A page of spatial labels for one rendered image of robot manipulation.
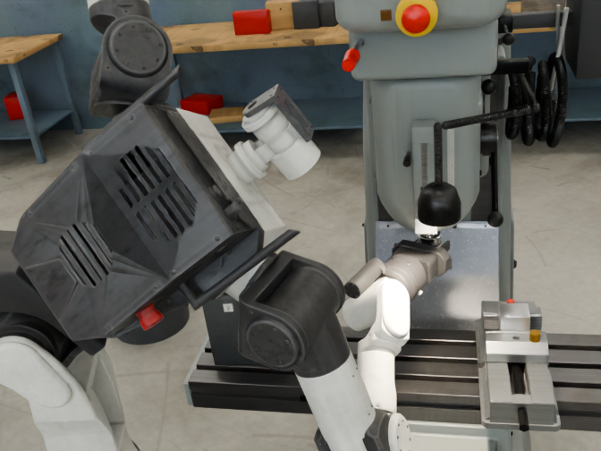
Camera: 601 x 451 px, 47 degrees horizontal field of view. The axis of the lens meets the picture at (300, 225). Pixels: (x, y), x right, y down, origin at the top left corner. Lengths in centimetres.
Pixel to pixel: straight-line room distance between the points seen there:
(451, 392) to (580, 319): 191
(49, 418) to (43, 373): 10
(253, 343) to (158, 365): 235
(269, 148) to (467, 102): 40
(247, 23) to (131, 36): 420
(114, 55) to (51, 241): 26
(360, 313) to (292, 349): 37
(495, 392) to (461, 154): 48
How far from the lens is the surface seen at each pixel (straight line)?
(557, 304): 349
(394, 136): 127
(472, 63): 119
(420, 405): 159
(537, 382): 149
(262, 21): 516
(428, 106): 124
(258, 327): 94
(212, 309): 159
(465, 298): 185
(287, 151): 100
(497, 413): 146
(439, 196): 115
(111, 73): 100
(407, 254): 140
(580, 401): 157
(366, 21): 108
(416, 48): 118
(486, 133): 138
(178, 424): 298
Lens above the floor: 198
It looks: 28 degrees down
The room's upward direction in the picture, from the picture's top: 7 degrees counter-clockwise
